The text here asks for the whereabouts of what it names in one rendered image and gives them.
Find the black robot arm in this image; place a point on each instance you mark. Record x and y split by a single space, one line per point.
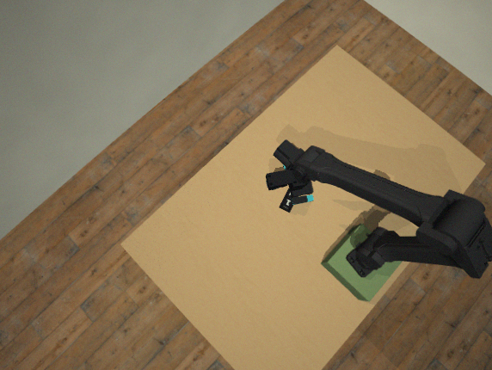
452 229

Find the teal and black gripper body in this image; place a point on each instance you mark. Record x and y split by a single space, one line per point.
307 189

